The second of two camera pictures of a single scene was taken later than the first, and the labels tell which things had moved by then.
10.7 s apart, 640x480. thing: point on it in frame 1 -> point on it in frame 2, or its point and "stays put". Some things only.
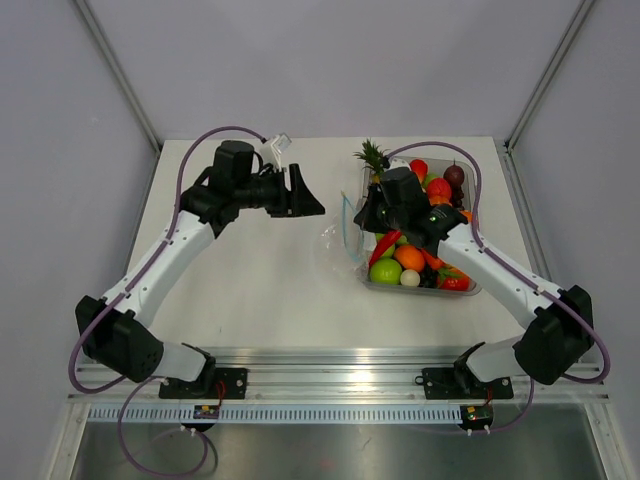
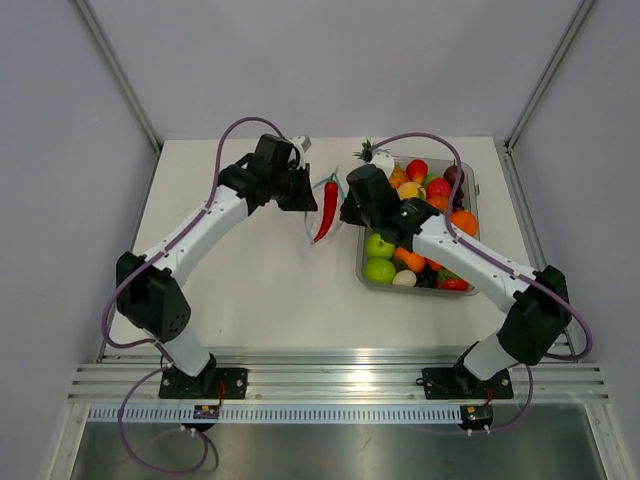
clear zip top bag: x=343 y=245 -> x=314 y=219
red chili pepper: x=385 y=244 -> x=331 y=192
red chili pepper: x=435 y=262 stays put
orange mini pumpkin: x=439 y=200 stays put
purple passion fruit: x=454 y=174 stays put
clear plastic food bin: x=391 y=261 stays put
